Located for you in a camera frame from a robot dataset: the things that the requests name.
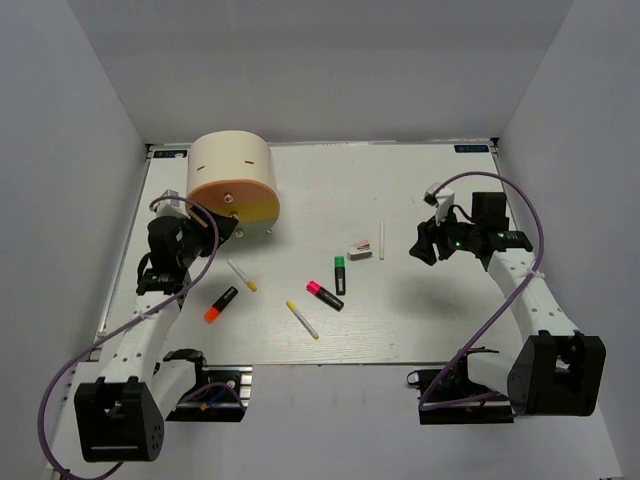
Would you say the thin white pencil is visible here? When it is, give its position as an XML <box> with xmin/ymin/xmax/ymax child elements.
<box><xmin>378</xmin><ymin>220</ymin><xmax>385</xmax><ymax>261</ymax></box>

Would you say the orange cap black highlighter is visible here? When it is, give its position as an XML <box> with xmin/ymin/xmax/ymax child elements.
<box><xmin>203</xmin><ymin>286</ymin><xmax>238</xmax><ymax>323</ymax></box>

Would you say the orange top drawer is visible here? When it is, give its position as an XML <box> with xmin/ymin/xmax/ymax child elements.
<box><xmin>188</xmin><ymin>179</ymin><xmax>277</xmax><ymax>210</ymax></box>

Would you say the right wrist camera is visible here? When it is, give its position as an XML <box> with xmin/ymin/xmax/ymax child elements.
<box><xmin>423</xmin><ymin>182</ymin><xmax>455</xmax><ymax>225</ymax></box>

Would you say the green cap black highlighter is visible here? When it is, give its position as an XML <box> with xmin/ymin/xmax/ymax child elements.
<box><xmin>334</xmin><ymin>256</ymin><xmax>346</xmax><ymax>296</ymax></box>

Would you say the white pen yellow cap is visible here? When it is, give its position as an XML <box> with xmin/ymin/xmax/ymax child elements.
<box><xmin>226</xmin><ymin>258</ymin><xmax>257</xmax><ymax>292</ymax></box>
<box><xmin>286</xmin><ymin>300</ymin><xmax>319</xmax><ymax>340</ymax></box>

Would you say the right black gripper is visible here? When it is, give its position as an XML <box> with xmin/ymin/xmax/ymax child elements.
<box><xmin>410</xmin><ymin>202</ymin><xmax>482</xmax><ymax>265</ymax></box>

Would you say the cream cylindrical drawer organizer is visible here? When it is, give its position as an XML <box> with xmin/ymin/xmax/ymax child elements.
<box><xmin>185</xmin><ymin>130</ymin><xmax>280</xmax><ymax>224</ymax></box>

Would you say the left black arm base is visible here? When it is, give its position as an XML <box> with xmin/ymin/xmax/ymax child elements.
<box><xmin>156</xmin><ymin>349</ymin><xmax>253</xmax><ymax>423</ymax></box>

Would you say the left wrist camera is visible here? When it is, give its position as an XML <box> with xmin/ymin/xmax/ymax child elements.
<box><xmin>149</xmin><ymin>190</ymin><xmax>185</xmax><ymax>218</ymax></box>

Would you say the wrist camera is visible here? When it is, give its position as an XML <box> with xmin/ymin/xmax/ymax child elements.
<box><xmin>149</xmin><ymin>190</ymin><xmax>185</xmax><ymax>218</ymax></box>
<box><xmin>423</xmin><ymin>182</ymin><xmax>455</xmax><ymax>225</ymax></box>

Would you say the white pink eraser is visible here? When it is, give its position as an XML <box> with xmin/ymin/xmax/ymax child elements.
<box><xmin>347</xmin><ymin>240</ymin><xmax>373</xmax><ymax>261</ymax></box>

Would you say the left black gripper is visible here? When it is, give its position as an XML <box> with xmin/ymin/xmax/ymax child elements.
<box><xmin>178</xmin><ymin>203</ymin><xmax>240</xmax><ymax>268</ymax></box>

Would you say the grey-green bottom drawer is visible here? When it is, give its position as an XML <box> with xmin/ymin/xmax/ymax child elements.
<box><xmin>233</xmin><ymin>217</ymin><xmax>277</xmax><ymax>238</ymax></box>

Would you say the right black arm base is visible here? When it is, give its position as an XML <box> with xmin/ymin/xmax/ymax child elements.
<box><xmin>418</xmin><ymin>347</ymin><xmax>514</xmax><ymax>425</ymax></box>

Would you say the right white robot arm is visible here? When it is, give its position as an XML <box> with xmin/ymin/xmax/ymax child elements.
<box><xmin>410</xmin><ymin>188</ymin><xmax>606</xmax><ymax>417</ymax></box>

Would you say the pink cap black highlighter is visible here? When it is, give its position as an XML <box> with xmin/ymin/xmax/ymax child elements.
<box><xmin>306</xmin><ymin>281</ymin><xmax>344</xmax><ymax>312</ymax></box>

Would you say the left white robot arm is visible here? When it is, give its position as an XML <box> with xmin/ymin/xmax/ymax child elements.
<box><xmin>74</xmin><ymin>205</ymin><xmax>238</xmax><ymax>463</ymax></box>

